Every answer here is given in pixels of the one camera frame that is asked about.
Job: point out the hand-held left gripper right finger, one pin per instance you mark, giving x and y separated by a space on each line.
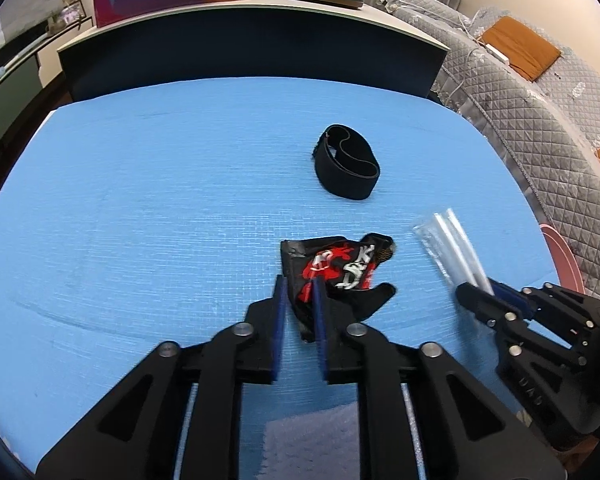
320 332

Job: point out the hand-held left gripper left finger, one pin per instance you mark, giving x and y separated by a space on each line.
280 332

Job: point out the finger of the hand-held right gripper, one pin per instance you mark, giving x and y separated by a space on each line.
512 300
480 305

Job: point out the pink plastic bin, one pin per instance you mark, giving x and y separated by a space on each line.
565 260

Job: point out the clear plastic packet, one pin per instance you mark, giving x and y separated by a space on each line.
450 245

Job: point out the black and red wrapper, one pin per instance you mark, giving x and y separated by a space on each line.
340 265

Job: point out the black elastic band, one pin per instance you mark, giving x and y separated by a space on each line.
340 180

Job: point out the grey quilted sofa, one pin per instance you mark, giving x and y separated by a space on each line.
520 125

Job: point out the white power strip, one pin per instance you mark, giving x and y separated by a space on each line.
497 53

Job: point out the white and navy coffee table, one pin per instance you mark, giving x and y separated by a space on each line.
255 55

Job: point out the low media cabinet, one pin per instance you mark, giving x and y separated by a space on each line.
15 90

